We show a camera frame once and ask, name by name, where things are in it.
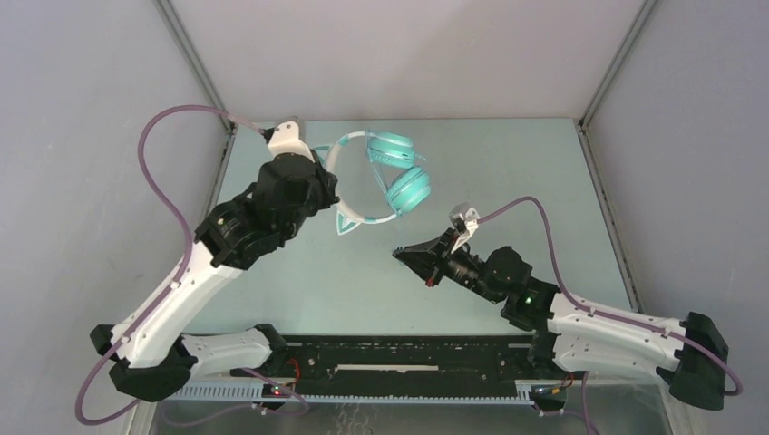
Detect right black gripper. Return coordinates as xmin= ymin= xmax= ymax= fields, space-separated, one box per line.
xmin=395 ymin=230 xmax=503 ymax=307

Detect teal cat ear headphones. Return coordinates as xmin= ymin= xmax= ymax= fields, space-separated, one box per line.
xmin=310 ymin=130 xmax=432 ymax=246

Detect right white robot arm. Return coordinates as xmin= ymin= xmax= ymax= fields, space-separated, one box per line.
xmin=393 ymin=228 xmax=729 ymax=411

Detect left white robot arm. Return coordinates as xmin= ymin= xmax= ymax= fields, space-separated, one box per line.
xmin=90 ymin=153 xmax=339 ymax=402

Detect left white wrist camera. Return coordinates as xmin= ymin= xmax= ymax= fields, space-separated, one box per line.
xmin=259 ymin=116 xmax=316 ymax=162

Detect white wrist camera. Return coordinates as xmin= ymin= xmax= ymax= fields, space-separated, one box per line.
xmin=450 ymin=202 xmax=480 ymax=254
xmin=259 ymin=116 xmax=316 ymax=162

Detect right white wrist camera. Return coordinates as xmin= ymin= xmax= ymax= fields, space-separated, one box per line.
xmin=450 ymin=202 xmax=480 ymax=254

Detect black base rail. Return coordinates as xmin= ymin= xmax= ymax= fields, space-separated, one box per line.
xmin=256 ymin=334 xmax=570 ymax=397

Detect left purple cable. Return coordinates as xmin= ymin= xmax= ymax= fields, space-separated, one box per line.
xmin=74 ymin=104 xmax=310 ymax=428

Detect purple cable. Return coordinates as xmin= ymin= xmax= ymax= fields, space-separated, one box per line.
xmin=474 ymin=196 xmax=744 ymax=435
xmin=74 ymin=104 xmax=310 ymax=428

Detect white slotted cable duct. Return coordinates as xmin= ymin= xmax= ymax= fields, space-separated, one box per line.
xmin=170 ymin=381 xmax=545 ymax=405

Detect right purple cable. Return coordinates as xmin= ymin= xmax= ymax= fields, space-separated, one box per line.
xmin=474 ymin=196 xmax=744 ymax=435

